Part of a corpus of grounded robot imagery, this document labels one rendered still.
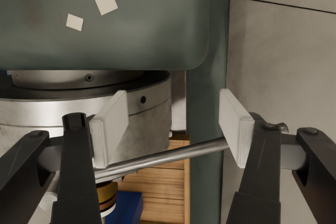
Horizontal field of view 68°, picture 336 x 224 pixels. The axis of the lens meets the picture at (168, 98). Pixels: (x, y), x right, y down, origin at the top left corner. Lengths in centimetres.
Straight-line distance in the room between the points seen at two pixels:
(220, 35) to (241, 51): 57
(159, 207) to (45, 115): 55
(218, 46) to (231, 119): 81
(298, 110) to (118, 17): 150
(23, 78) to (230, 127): 32
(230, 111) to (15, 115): 27
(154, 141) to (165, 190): 39
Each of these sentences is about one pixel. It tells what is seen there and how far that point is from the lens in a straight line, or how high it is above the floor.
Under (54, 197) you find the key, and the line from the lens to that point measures 28.
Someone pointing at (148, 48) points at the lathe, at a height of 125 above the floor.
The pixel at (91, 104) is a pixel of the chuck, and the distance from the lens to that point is 32.
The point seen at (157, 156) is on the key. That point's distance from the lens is 25.
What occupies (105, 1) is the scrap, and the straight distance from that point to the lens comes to 26.
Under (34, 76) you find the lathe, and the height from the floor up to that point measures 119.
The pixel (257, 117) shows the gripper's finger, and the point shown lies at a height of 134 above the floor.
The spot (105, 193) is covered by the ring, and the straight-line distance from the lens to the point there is 53.
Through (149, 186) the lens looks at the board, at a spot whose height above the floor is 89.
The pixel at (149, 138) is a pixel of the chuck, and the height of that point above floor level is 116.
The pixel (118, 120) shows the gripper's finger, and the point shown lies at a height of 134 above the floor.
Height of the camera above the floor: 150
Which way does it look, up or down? 72 degrees down
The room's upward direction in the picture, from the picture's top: 152 degrees counter-clockwise
